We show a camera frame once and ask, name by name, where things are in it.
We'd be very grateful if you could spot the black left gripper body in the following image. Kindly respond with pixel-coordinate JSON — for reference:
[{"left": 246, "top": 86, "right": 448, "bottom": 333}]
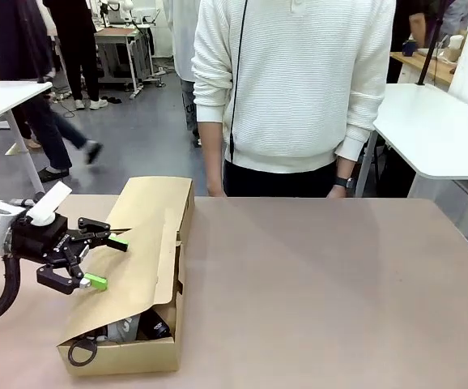
[{"left": 5, "top": 216, "right": 80, "bottom": 271}]

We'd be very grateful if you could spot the large brown cardboard box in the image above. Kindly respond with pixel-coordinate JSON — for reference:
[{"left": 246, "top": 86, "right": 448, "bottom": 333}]
[{"left": 57, "top": 226, "right": 187, "bottom": 377}]

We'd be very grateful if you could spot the small brown cardboard box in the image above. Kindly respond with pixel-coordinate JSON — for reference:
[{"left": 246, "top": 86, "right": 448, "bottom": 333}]
[{"left": 104, "top": 175, "right": 197, "bottom": 246}]

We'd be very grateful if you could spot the grey zipper pencil case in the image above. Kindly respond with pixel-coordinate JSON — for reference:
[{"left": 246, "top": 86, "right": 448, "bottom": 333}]
[{"left": 66, "top": 314, "right": 143, "bottom": 366}]

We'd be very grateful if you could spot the long black stapler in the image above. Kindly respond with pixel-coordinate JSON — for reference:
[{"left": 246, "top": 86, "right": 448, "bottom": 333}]
[{"left": 137, "top": 308, "right": 175, "bottom": 340}]

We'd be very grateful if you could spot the person's left forearm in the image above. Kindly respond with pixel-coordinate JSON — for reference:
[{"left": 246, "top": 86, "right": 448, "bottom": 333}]
[{"left": 333, "top": 156, "right": 359, "bottom": 182}]

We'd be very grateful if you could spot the person's right forearm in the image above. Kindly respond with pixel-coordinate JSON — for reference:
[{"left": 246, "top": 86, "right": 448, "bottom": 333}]
[{"left": 198, "top": 119, "right": 223, "bottom": 187}]

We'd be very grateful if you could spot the white table with straight edge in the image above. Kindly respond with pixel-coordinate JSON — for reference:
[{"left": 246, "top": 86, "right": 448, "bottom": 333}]
[{"left": 0, "top": 80, "right": 53, "bottom": 195}]

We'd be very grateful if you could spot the bystander in black clothes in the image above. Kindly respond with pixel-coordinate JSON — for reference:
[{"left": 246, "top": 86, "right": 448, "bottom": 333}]
[{"left": 43, "top": 0, "right": 109, "bottom": 111}]

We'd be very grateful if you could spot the bystander in dark blue jacket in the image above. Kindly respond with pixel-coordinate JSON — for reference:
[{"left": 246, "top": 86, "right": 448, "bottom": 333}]
[{"left": 0, "top": 0, "right": 104, "bottom": 183}]

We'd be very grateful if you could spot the bystander in white shirt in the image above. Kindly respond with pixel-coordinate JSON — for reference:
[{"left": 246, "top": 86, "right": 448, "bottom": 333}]
[{"left": 167, "top": 0, "right": 202, "bottom": 147}]

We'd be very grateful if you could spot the person in white sweater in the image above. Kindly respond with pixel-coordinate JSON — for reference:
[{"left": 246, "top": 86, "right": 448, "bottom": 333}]
[{"left": 191, "top": 0, "right": 397, "bottom": 199}]

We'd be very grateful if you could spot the white table with rounded corner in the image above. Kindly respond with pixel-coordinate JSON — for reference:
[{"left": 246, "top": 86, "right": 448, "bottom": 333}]
[{"left": 355, "top": 83, "right": 468, "bottom": 244}]

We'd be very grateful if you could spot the bystander in dark green jacket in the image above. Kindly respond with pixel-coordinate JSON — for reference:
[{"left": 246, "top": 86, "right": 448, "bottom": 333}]
[{"left": 387, "top": 0, "right": 429, "bottom": 84}]

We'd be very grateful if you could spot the wooden table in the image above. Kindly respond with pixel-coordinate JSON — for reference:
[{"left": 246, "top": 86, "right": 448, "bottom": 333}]
[{"left": 389, "top": 48, "right": 468, "bottom": 92}]

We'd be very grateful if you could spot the slanted black stand pole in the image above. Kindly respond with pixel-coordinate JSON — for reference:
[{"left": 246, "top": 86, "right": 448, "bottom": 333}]
[{"left": 416, "top": 0, "right": 449, "bottom": 86}]

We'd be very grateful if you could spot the white cylinder container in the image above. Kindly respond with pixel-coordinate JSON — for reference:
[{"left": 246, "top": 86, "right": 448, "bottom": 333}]
[{"left": 449, "top": 35, "right": 466, "bottom": 62}]

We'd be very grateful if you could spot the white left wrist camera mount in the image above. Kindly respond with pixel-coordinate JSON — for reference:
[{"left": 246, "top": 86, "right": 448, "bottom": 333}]
[{"left": 28, "top": 181, "right": 73, "bottom": 226}]

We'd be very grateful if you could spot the grey cylindrical handle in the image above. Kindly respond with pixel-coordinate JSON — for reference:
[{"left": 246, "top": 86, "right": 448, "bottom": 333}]
[{"left": 9, "top": 197, "right": 47, "bottom": 207}]

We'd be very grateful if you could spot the metal frame workbench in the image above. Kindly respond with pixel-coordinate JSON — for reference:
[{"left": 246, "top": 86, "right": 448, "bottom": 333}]
[{"left": 94, "top": 24, "right": 166, "bottom": 100}]

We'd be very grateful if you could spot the thin black hanging cord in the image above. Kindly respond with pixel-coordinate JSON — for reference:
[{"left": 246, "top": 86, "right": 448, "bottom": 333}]
[{"left": 228, "top": 0, "right": 251, "bottom": 163}]

